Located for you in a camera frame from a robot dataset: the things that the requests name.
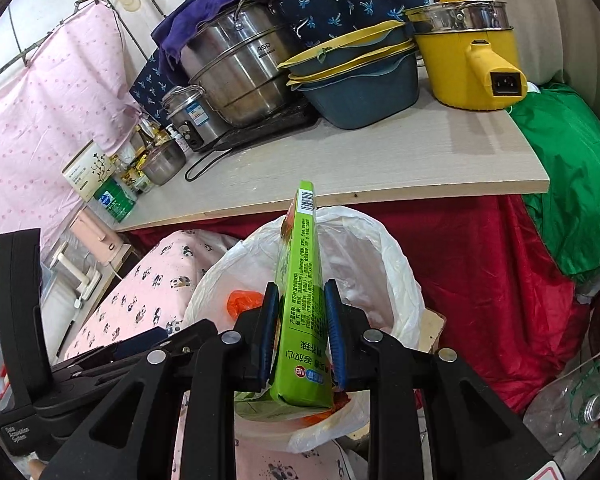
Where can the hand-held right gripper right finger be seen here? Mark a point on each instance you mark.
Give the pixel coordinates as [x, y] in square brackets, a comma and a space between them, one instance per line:
[336, 340]

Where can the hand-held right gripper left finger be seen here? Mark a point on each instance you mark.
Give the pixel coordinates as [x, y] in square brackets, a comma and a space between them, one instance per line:
[266, 340]

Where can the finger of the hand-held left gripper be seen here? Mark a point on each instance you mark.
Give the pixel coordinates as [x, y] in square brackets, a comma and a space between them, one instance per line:
[140, 342]
[195, 335]

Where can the red plastic bag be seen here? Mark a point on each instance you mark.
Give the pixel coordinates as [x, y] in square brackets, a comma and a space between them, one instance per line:
[245, 302]

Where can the green carton box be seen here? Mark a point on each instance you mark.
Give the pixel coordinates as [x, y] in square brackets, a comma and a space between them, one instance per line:
[300, 285]

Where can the white plastic bin liner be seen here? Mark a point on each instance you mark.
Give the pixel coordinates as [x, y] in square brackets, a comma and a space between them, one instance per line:
[380, 280]

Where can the pink panda print cloth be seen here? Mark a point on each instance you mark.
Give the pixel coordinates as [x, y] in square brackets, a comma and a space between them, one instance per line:
[145, 285]

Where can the white glass kettle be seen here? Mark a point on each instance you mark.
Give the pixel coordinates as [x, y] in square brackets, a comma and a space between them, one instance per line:
[80, 280]

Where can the beige stool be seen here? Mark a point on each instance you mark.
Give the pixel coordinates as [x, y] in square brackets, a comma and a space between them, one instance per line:
[432, 330]

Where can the pink electric kettle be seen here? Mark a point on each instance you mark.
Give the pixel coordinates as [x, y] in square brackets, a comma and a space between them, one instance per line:
[92, 235]

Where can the green tin can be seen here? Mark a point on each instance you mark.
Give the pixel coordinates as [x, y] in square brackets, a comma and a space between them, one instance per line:
[112, 202]

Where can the white and green cardboard box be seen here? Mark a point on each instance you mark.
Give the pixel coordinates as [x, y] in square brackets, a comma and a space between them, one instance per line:
[82, 175]

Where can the dark red cloth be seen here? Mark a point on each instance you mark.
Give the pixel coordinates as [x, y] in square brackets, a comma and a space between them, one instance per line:
[470, 270]

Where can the small steel bowl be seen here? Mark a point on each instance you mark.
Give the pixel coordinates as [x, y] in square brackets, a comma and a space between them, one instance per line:
[165, 165]

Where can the pink dotted cloth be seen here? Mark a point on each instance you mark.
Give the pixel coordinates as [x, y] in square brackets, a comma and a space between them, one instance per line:
[30, 135]

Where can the white pump bottle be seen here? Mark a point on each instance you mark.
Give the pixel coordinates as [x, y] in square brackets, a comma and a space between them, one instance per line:
[177, 140]

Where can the brown sauce bottle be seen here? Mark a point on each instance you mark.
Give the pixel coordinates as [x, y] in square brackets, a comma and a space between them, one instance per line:
[150, 140]

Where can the black induction cooktop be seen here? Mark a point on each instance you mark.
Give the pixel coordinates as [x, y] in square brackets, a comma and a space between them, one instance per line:
[280, 122]

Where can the steel rice cooker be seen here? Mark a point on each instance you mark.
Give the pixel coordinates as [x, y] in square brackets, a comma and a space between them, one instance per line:
[190, 115]

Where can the clear plastic bottle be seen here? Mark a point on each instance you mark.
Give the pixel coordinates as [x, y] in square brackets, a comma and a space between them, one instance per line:
[555, 410]

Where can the blue basin with yellow strainer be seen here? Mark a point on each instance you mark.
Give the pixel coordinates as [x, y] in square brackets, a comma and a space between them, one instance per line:
[330, 57]
[360, 100]

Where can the large steel steamer pot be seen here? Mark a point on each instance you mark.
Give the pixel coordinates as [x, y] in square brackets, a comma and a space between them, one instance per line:
[240, 70]

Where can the green cloth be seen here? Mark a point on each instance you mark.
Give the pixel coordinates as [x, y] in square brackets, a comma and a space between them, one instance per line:
[570, 185]

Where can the yellow electric pot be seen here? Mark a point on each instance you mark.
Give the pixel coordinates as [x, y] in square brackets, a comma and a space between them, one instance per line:
[445, 70]

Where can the purple towel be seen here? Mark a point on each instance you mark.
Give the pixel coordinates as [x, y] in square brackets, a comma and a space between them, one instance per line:
[190, 20]

